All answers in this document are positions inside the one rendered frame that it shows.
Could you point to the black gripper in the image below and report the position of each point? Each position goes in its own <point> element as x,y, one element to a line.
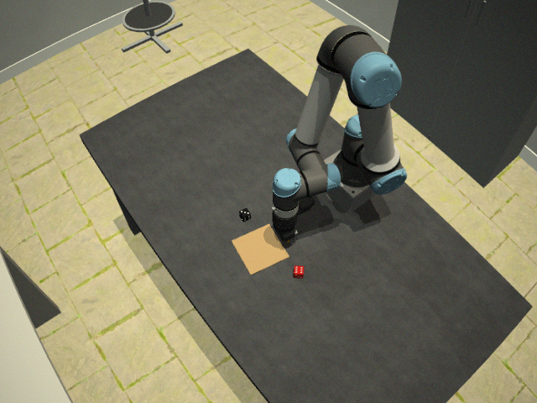
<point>286,220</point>

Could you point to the red die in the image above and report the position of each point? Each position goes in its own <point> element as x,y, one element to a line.
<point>298,271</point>

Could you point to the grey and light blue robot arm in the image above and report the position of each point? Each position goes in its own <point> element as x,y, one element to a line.
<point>374,79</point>

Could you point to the tan square mat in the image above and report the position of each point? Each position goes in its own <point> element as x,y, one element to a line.
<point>260,249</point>

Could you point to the black die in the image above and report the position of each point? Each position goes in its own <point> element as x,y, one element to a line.
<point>245,214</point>

